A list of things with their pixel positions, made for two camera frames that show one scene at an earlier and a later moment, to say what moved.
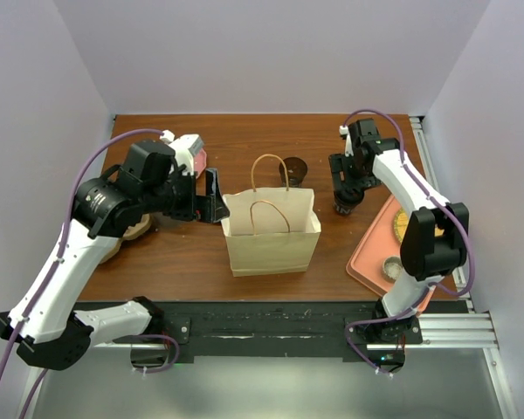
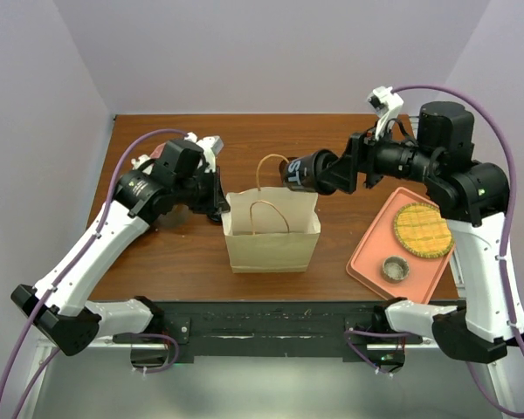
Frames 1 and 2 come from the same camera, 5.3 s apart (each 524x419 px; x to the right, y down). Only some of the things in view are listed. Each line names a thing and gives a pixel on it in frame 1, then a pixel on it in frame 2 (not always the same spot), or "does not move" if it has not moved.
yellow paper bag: [267, 231] does not move
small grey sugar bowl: [391, 266] does not move
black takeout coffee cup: [345, 202] → [299, 173]
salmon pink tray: [379, 243] does not move
